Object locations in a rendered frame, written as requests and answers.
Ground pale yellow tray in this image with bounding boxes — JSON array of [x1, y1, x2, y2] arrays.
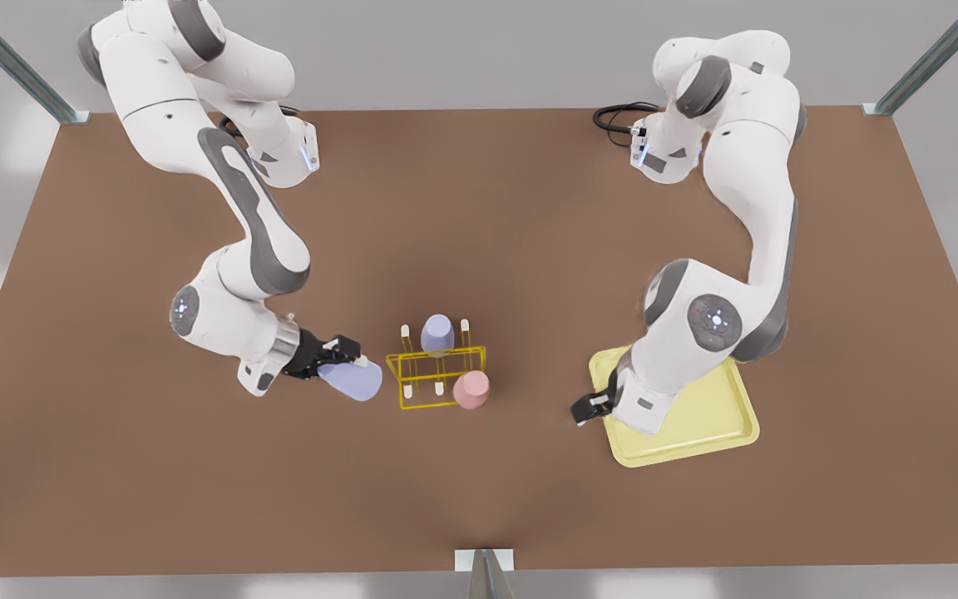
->
[[588, 344, 761, 468]]

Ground black cable loop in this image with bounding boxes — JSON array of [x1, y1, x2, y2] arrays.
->
[[593, 101, 663, 149], [218, 105, 302, 141]]

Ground yellow wire cup rack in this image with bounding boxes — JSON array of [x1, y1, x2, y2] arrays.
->
[[385, 319, 487, 412]]

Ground silver frame post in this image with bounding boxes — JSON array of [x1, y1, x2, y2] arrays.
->
[[0, 0, 91, 126], [862, 0, 958, 116], [455, 548, 516, 599]]

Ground lavender cup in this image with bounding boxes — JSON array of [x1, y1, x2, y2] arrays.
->
[[420, 314, 456, 358], [317, 359, 383, 403]]

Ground pink cup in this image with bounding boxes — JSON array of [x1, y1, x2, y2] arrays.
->
[[453, 370, 491, 411]]

